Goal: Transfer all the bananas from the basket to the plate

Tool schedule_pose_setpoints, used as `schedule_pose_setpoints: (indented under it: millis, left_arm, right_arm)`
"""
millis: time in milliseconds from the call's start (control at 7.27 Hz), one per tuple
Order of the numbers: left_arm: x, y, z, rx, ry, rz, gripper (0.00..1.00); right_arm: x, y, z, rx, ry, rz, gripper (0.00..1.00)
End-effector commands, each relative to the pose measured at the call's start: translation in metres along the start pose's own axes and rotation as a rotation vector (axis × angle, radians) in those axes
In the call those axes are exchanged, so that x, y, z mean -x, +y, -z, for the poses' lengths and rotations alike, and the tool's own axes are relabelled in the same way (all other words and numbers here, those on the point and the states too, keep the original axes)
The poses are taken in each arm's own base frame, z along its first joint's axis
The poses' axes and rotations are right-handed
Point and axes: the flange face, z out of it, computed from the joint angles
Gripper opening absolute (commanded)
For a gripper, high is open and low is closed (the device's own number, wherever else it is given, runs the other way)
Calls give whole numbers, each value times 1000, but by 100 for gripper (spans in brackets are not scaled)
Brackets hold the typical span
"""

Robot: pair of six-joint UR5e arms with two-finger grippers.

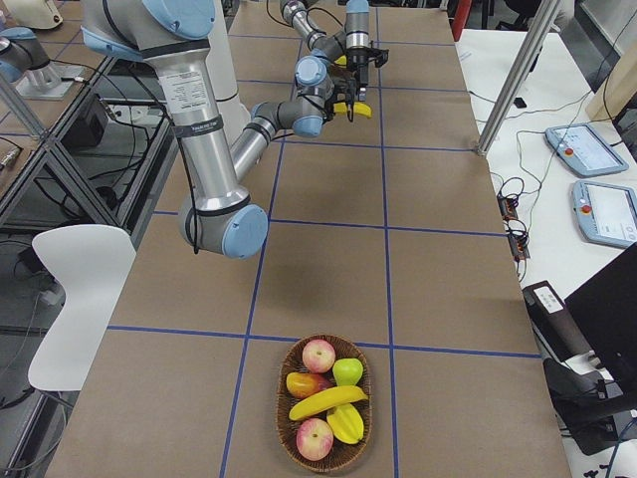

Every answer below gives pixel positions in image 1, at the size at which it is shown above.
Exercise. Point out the small black box device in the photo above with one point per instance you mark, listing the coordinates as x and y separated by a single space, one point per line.
520 103

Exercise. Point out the blue teach pendant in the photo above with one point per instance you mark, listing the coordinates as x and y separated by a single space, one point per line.
605 213
584 151

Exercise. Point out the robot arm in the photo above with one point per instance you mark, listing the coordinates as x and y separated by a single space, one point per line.
328 30
173 38

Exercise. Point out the blue teach pendant near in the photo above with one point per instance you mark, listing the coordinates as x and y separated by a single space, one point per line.
605 213

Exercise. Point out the small yellow fruit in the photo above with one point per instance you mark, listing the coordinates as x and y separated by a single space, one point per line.
303 384

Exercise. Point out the aluminium frame post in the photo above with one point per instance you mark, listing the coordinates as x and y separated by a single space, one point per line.
521 67

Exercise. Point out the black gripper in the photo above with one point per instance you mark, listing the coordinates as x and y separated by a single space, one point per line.
340 86
356 58

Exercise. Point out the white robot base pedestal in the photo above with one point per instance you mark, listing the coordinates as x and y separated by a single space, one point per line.
222 74

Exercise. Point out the green apple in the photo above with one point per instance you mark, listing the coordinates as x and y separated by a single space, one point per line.
347 371

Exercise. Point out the black box with label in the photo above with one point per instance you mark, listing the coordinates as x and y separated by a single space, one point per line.
553 323

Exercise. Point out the white chair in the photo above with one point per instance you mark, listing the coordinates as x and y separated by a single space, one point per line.
91 263

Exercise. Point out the red peach apple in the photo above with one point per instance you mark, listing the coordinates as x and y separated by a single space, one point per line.
318 356
314 439

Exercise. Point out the black monitor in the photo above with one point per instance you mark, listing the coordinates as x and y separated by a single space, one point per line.
604 310

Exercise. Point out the brown wicker fruit basket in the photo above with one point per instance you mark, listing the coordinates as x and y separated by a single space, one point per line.
341 455

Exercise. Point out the yellow star fruit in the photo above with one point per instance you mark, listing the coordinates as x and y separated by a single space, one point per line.
346 423

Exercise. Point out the blue teach pendant far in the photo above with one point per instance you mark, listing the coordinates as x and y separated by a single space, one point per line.
584 151

